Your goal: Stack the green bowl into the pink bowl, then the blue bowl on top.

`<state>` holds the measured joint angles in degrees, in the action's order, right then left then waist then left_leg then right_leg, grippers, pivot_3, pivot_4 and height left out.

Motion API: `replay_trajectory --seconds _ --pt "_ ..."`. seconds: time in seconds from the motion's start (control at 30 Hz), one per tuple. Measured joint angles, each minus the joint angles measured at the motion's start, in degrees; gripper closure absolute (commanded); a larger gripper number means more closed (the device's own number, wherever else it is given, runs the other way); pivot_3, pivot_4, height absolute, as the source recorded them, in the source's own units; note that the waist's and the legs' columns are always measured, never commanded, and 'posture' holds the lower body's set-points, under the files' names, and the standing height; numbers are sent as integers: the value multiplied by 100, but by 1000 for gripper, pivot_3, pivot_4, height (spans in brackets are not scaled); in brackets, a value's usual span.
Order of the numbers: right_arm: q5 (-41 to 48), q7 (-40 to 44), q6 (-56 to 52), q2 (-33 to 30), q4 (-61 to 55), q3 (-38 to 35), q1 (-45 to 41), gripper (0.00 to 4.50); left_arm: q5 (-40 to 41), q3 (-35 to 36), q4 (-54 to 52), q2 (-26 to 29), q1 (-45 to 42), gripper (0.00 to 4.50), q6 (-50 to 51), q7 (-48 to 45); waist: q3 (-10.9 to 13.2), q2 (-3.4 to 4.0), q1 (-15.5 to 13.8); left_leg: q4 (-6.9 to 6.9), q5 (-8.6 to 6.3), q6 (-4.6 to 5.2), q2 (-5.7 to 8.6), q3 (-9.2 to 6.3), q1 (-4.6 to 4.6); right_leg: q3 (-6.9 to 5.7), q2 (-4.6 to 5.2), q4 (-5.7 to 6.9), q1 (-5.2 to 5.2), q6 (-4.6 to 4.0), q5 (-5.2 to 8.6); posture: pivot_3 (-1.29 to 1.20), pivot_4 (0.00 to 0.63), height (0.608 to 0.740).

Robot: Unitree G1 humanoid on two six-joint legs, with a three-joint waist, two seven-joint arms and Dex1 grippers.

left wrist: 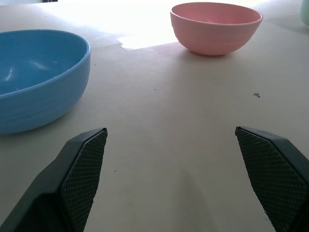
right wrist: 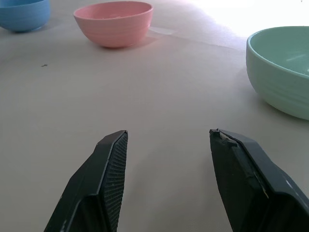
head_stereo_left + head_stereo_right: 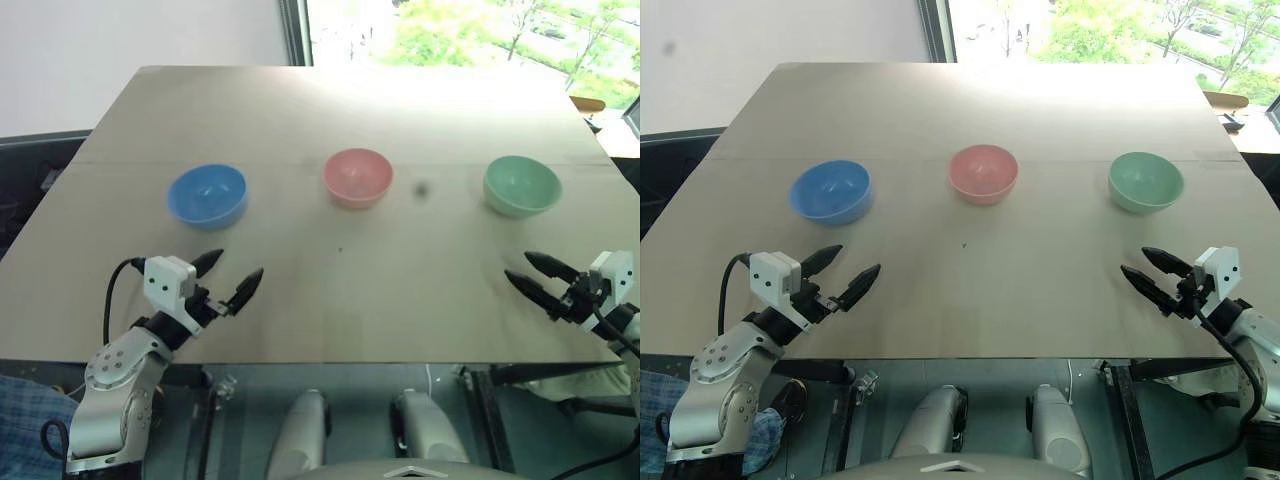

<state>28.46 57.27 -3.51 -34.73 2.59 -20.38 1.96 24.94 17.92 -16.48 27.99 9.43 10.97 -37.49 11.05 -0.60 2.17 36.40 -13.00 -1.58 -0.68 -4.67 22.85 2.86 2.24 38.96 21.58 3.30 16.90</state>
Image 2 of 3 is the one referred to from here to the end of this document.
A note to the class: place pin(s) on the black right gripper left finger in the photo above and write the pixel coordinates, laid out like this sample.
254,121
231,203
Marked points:
96,183

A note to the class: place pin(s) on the green ribbed plastic bowl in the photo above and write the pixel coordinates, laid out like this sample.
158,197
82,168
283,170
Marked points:
280,79

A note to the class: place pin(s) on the pink ribbed plastic bowl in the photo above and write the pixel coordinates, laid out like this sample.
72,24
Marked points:
113,26

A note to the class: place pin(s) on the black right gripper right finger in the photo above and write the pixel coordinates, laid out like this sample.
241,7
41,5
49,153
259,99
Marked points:
251,188

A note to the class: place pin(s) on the blue ribbed plastic bowl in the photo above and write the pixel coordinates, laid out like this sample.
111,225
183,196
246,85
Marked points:
23,15

